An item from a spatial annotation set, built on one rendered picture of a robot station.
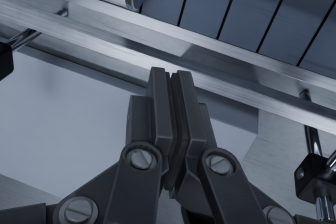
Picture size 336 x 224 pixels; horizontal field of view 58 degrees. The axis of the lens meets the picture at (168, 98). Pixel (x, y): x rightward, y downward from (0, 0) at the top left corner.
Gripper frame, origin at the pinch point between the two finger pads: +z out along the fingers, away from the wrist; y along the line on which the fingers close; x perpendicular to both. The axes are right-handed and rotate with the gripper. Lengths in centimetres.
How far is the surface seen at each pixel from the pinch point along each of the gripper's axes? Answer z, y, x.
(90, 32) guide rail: 12.2, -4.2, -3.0
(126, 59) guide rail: 10.8, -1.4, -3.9
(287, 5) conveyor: 15.0, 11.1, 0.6
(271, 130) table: 17.8, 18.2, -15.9
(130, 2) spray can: 14.4, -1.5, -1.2
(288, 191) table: 15.5, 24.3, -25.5
